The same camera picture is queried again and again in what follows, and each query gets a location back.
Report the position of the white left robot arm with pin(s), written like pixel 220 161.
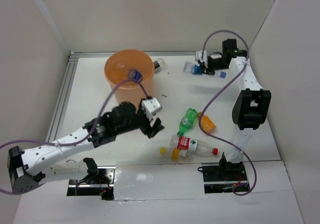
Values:
pixel 30 168

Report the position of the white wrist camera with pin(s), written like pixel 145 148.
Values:
pixel 151 105
pixel 201 57

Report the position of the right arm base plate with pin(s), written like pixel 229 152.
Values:
pixel 215 182

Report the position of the dark bottle behind bin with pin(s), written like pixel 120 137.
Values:
pixel 159 65

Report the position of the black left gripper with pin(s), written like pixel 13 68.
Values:
pixel 156 128

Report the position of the aluminium frame rail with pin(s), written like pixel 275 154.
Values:
pixel 150 53
pixel 57 120

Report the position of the aluminium frame rail back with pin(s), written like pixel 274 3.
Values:
pixel 150 53

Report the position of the orange juice bottle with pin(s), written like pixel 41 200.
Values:
pixel 207 125

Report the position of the small blue label bottle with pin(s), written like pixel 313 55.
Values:
pixel 135 75

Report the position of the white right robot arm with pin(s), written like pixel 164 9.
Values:
pixel 251 106

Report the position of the orange plastic bin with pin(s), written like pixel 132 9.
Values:
pixel 116 71

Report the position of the green plastic bottle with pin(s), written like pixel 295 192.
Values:
pixel 187 121

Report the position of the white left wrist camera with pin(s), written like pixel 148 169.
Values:
pixel 151 105

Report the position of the aluminium frame rail left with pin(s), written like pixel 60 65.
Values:
pixel 57 120

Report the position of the clear bottle red label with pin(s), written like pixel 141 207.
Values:
pixel 193 146

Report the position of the clear bottle yellow cap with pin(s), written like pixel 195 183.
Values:
pixel 174 154

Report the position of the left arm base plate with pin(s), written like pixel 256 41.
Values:
pixel 102 186

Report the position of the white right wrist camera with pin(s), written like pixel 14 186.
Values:
pixel 201 57

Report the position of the clear bottle blue label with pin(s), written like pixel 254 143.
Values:
pixel 195 69

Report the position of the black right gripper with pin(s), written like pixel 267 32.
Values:
pixel 209 71

